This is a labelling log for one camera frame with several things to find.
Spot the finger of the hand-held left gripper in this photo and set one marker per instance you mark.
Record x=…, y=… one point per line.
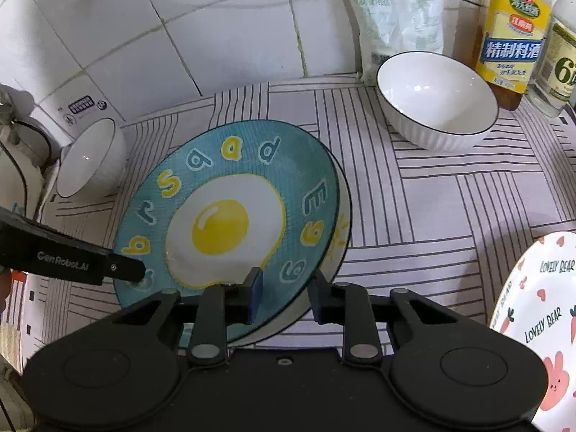
x=128, y=267

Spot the yellow label cooking wine bottle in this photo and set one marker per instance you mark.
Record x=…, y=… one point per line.
x=510, y=40

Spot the white bear print plate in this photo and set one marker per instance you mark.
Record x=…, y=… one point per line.
x=540, y=306

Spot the white ribbed bowl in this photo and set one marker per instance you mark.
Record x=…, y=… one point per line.
x=436, y=99
x=92, y=162

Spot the blue fried egg print plate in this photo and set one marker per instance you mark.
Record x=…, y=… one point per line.
x=225, y=225

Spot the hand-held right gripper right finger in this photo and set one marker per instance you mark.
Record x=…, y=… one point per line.
x=317, y=298

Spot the white plate with yellow print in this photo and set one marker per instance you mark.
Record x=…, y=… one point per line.
x=340, y=234

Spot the white kitchen appliance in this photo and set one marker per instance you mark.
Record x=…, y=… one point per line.
x=22, y=180

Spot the white plastic bag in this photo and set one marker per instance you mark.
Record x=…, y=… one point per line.
x=396, y=22

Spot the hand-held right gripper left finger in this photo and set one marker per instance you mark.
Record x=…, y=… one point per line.
x=256, y=284

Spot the clear vinegar bottle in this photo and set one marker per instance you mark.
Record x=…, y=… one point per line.
x=558, y=67

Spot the striped counter mat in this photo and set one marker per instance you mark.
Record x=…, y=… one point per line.
x=427, y=198

